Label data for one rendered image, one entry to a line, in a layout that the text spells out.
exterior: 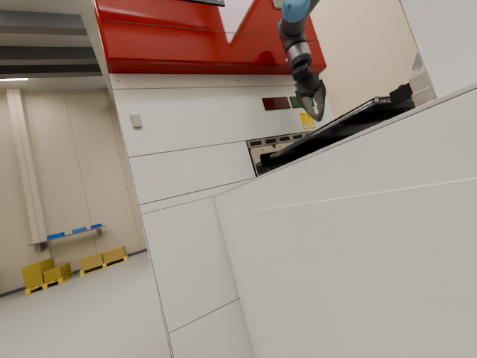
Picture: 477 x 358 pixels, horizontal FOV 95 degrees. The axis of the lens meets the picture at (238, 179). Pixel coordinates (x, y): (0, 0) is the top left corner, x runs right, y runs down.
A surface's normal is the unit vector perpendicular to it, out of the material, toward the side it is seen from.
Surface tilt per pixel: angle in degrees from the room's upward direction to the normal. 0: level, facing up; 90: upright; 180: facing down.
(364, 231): 90
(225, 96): 90
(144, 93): 90
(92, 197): 90
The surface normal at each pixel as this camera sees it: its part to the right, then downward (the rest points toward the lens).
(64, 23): 0.34, -0.18
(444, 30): -0.88, 0.20
